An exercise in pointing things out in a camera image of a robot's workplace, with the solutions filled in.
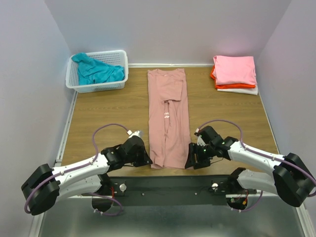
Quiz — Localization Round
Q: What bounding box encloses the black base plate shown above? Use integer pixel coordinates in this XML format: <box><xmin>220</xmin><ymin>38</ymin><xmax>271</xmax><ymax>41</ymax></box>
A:
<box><xmin>92</xmin><ymin>175</ymin><xmax>256</xmax><ymax>211</ymax></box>

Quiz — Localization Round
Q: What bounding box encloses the folded light pink t-shirt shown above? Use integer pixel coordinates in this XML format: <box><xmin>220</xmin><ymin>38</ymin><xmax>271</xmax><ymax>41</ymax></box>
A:
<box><xmin>212</xmin><ymin>55</ymin><xmax>257</xmax><ymax>86</ymax></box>

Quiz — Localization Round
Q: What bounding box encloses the purple cable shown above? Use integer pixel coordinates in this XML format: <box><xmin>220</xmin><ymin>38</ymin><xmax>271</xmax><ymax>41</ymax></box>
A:
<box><xmin>196</xmin><ymin>119</ymin><xmax>316</xmax><ymax>213</ymax></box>
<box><xmin>24</xmin><ymin>123</ymin><xmax>133</xmax><ymax>217</ymax></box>

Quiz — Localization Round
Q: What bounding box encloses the dusty pink graphic t-shirt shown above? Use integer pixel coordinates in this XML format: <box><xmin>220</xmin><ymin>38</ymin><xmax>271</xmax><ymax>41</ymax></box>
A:
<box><xmin>148</xmin><ymin>69</ymin><xmax>191</xmax><ymax>169</ymax></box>

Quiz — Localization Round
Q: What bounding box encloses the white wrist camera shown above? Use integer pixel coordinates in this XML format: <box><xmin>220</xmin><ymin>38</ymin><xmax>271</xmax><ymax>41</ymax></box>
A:
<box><xmin>126</xmin><ymin>130</ymin><xmax>143</xmax><ymax>138</ymax></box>
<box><xmin>197</xmin><ymin>135</ymin><xmax>206</xmax><ymax>147</ymax></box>

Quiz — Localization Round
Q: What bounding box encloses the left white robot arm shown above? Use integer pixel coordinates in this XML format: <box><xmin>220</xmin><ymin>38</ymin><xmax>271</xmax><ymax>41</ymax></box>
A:
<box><xmin>21</xmin><ymin>135</ymin><xmax>153</xmax><ymax>216</ymax></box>

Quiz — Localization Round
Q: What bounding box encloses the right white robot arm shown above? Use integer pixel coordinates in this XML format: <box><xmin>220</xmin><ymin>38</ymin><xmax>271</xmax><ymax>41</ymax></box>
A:
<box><xmin>185</xmin><ymin>126</ymin><xmax>316</xmax><ymax>207</ymax></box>

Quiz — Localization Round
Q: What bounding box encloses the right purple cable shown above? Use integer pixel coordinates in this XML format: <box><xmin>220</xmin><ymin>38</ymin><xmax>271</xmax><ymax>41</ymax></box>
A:
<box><xmin>196</xmin><ymin>119</ymin><xmax>316</xmax><ymax>213</ymax></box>

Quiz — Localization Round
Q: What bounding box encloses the folded white t-shirt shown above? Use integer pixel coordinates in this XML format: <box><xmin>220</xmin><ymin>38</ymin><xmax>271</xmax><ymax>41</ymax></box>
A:
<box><xmin>217</xmin><ymin>87</ymin><xmax>258</xmax><ymax>95</ymax></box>

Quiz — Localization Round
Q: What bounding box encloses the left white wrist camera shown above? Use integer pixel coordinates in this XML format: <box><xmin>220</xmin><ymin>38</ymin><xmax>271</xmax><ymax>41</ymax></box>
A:
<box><xmin>126</xmin><ymin>130</ymin><xmax>143</xmax><ymax>138</ymax></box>

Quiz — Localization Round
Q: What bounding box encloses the teal t-shirt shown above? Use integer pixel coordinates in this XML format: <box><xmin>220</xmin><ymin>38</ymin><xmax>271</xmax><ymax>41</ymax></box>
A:
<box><xmin>72</xmin><ymin>53</ymin><xmax>125</xmax><ymax>85</ymax></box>

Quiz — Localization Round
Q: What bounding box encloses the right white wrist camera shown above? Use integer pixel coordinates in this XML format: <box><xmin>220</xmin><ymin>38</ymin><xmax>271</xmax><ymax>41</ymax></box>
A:
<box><xmin>197</xmin><ymin>135</ymin><xmax>206</xmax><ymax>147</ymax></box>

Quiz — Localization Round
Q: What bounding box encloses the folded orange t-shirt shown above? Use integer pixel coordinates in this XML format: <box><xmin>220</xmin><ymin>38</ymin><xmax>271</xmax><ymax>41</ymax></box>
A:
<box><xmin>210</xmin><ymin>66</ymin><xmax>256</xmax><ymax>89</ymax></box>

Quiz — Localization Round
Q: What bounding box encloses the white plastic laundry basket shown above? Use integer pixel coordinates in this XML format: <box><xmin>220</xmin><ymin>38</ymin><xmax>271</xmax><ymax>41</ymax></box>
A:
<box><xmin>65</xmin><ymin>50</ymin><xmax>128</xmax><ymax>93</ymax></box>

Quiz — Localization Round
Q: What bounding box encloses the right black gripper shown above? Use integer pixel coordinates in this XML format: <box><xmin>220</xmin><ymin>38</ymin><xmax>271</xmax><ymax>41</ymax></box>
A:
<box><xmin>184</xmin><ymin>142</ymin><xmax>215</xmax><ymax>169</ymax></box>

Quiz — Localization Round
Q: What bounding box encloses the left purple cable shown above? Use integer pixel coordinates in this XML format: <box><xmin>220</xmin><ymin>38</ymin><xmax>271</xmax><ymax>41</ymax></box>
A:
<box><xmin>24</xmin><ymin>123</ymin><xmax>133</xmax><ymax>217</ymax></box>

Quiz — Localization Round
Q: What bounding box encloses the aluminium frame rail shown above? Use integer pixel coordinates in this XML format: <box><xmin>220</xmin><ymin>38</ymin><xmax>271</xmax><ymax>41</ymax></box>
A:
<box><xmin>28</xmin><ymin>93</ymin><xmax>316</xmax><ymax>237</ymax></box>

